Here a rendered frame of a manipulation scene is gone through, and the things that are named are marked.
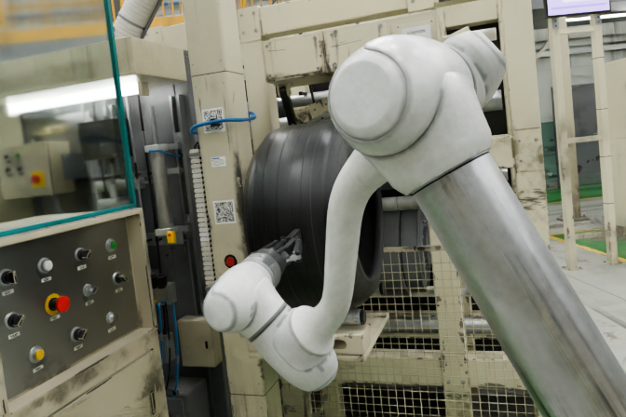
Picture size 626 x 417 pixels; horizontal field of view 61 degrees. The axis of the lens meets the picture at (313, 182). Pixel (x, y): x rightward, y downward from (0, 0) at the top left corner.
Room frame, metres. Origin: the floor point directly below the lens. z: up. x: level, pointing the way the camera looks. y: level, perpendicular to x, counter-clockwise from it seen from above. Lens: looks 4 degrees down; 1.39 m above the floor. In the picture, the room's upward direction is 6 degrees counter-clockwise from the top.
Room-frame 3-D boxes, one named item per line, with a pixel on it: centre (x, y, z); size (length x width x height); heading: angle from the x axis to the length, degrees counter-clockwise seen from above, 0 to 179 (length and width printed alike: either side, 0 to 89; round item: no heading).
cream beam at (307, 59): (1.90, -0.20, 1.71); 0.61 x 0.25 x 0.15; 71
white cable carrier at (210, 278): (1.73, 0.36, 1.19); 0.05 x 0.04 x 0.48; 161
